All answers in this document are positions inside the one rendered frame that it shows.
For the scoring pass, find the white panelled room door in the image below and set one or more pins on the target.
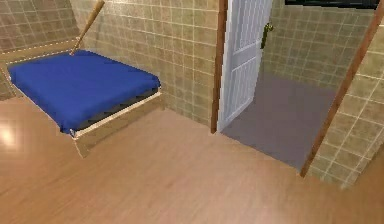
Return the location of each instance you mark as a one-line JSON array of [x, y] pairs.
[[240, 60]]

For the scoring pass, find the blue covered wooden bed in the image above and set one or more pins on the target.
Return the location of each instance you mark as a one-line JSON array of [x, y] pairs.
[[80, 83]]

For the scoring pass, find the wooden baseball bat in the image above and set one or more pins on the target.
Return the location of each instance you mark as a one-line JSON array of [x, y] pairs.
[[87, 26]]

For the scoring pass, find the dark framed wall picture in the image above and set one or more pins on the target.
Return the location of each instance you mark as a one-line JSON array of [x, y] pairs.
[[333, 2]]

